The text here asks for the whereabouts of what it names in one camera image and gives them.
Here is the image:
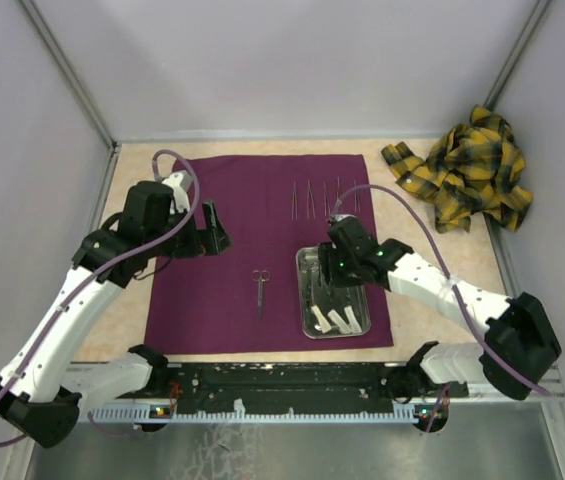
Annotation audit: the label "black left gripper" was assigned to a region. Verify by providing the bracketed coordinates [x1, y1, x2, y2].
[146, 200, 233, 259]

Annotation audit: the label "steel instrument tray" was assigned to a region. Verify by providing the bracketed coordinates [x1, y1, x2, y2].
[296, 247, 371, 340]

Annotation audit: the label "steel tweezers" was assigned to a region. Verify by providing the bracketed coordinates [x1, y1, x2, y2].
[322, 180, 330, 217]
[306, 180, 315, 218]
[353, 180, 361, 213]

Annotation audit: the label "surgical scissors steel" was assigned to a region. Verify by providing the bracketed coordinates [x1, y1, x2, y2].
[252, 270, 271, 318]

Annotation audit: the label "white packaged instrument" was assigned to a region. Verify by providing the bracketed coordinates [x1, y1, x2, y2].
[311, 305, 332, 334]

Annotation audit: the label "purple cloth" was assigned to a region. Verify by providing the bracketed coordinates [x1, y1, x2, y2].
[144, 154, 393, 355]

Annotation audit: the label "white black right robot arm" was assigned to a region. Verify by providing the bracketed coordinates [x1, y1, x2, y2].
[318, 215, 562, 400]

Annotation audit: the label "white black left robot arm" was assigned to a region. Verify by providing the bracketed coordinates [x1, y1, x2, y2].
[0, 172, 231, 448]

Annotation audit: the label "white packaged blade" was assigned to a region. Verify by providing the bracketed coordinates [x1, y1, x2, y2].
[345, 306, 362, 333]
[328, 310, 352, 335]

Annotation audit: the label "yellow plaid shirt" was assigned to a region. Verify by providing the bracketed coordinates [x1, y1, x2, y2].
[381, 105, 533, 233]

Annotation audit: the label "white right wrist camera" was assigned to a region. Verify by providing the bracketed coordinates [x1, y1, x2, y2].
[328, 214, 357, 225]

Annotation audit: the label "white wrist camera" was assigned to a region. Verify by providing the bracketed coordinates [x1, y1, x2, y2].
[328, 214, 357, 225]
[161, 170, 193, 213]

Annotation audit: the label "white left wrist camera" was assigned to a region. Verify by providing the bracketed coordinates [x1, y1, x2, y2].
[161, 170, 193, 213]

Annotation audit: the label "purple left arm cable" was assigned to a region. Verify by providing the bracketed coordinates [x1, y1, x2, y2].
[0, 149, 201, 447]

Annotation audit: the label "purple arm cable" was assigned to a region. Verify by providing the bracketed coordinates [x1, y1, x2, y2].
[0, 149, 201, 447]
[329, 184, 553, 434]

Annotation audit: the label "aluminium frame rail front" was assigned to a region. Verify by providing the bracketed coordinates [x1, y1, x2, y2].
[21, 362, 565, 426]

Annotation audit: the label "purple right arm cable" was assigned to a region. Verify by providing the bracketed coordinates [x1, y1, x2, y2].
[329, 184, 553, 434]

